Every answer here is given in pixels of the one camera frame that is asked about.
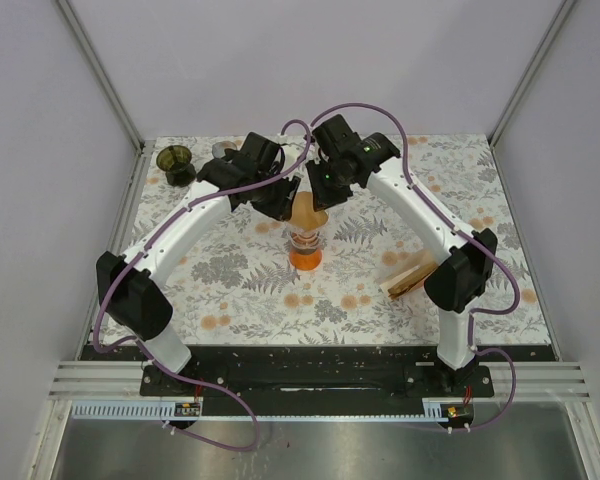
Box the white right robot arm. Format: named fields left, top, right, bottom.
left=306, top=114, right=497, bottom=396

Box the brown paper coffee filter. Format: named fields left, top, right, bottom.
left=288, top=191, right=328, bottom=232

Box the clear plastic dripper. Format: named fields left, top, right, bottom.
left=286, top=218, right=327, bottom=254

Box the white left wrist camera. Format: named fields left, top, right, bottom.
left=281, top=143, right=309, bottom=171

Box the aluminium frame rail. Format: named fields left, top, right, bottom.
left=50, top=360, right=589, bottom=402

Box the orange glass carafe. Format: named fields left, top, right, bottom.
left=289, top=243, right=323, bottom=271

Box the orange coffee filter pack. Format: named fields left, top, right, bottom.
left=380, top=249, right=438, bottom=300

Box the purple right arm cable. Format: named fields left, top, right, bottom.
left=309, top=102, right=522, bottom=434

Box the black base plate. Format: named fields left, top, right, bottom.
left=140, top=346, right=494, bottom=419

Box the white slotted cable duct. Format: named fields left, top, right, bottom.
left=71, top=398, right=473, bottom=423

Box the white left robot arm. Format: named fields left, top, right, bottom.
left=93, top=132, right=308, bottom=395

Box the dark green dripper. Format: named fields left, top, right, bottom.
left=156, top=145, right=196, bottom=187

